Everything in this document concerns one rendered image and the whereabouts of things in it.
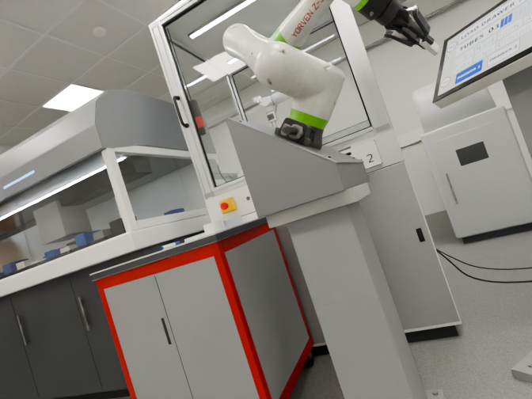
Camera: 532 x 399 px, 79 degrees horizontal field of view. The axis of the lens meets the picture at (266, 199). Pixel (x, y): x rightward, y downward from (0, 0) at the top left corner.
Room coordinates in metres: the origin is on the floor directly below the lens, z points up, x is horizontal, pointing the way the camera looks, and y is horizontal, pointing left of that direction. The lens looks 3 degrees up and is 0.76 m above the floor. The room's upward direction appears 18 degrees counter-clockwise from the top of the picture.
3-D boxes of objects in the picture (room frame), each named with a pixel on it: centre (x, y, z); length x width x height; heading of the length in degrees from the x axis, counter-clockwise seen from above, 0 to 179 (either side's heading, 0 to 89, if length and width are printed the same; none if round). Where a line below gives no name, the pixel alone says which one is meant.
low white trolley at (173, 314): (1.47, 0.38, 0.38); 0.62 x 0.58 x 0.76; 69
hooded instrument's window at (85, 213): (2.55, 1.36, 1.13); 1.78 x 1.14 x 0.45; 69
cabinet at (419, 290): (2.03, -0.33, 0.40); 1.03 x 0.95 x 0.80; 69
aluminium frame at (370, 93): (2.04, -0.32, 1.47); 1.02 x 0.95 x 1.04; 69
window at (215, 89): (1.61, -0.16, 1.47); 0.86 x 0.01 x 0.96; 69
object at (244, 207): (2.04, -0.32, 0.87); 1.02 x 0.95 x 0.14; 69
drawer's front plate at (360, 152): (1.49, -0.40, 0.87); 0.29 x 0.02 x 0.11; 69
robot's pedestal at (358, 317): (1.06, -0.17, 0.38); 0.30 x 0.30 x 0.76; 65
